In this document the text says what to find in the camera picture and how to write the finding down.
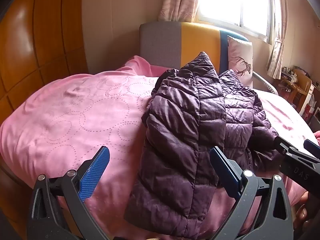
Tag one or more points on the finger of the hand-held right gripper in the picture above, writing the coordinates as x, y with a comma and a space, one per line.
312, 148
287, 148

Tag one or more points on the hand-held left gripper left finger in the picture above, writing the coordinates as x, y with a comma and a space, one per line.
96, 170

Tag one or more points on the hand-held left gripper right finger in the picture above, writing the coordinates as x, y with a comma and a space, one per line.
225, 170

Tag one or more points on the purple puffer jacket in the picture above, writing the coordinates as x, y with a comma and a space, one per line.
180, 130

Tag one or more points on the person's right hand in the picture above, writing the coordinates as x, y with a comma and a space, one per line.
301, 212

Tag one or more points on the white small cabinet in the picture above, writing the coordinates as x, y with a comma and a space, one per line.
308, 100

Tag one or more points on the pink dotted-circle blanket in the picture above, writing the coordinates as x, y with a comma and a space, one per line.
62, 130

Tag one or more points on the cluttered wooden desk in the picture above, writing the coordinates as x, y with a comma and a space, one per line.
297, 82

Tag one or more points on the pink star print curtain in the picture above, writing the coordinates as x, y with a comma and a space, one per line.
178, 0
276, 57

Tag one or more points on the white deer print pillow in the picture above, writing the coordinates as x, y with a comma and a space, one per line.
240, 52

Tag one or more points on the wooden wardrobe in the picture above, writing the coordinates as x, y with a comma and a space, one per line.
37, 42

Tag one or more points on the grey yellow blue headboard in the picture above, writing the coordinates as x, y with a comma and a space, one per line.
162, 42

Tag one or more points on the bright window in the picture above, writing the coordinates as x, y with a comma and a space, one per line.
225, 0

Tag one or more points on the grey bed rail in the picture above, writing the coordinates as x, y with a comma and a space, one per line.
267, 82

